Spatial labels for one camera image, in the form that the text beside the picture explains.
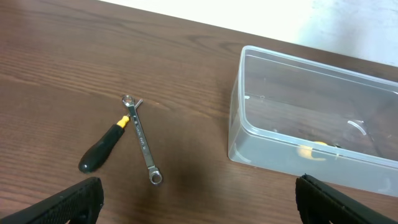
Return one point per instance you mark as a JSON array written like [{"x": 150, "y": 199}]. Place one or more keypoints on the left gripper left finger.
[{"x": 78, "y": 204}]

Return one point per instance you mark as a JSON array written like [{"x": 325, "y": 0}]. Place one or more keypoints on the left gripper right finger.
[{"x": 318, "y": 203}]

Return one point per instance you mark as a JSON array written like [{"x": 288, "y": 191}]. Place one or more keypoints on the yellow black stubby screwdriver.
[{"x": 306, "y": 151}]

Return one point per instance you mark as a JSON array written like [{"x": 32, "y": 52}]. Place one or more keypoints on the clear plastic container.
[{"x": 279, "y": 102}]

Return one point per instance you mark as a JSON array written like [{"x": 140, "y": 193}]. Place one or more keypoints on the silver ring wrench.
[{"x": 155, "y": 176}]

